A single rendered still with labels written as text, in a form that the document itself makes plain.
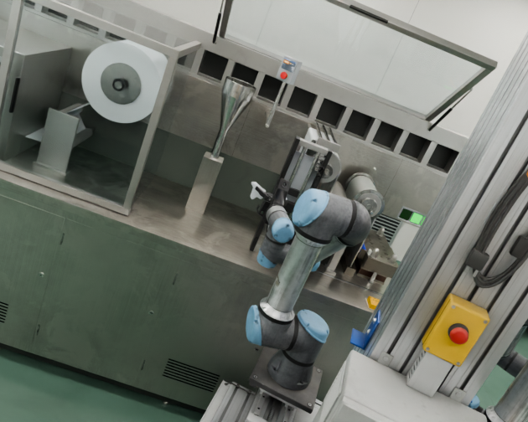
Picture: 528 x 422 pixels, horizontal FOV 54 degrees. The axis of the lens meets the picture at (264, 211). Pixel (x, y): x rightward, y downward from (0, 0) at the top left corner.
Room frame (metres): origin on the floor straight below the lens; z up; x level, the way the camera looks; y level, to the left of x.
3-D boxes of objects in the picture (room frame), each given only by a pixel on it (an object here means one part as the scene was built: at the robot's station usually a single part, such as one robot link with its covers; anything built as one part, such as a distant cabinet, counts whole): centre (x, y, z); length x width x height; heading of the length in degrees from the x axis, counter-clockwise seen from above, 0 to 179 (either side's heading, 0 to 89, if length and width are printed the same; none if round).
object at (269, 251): (1.66, -0.09, 1.12); 0.11 x 0.08 x 0.11; 109
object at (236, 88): (2.26, 0.31, 1.50); 0.14 x 0.14 x 0.06
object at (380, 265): (2.41, -0.58, 1.00); 0.40 x 0.16 x 0.06; 6
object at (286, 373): (1.45, -0.29, 0.87); 0.15 x 0.15 x 0.10
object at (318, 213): (1.40, -0.16, 1.19); 0.15 x 0.12 x 0.55; 109
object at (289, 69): (2.20, 0.13, 1.66); 0.07 x 0.07 x 0.10; 72
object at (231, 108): (2.26, 0.31, 1.18); 0.14 x 0.14 x 0.57
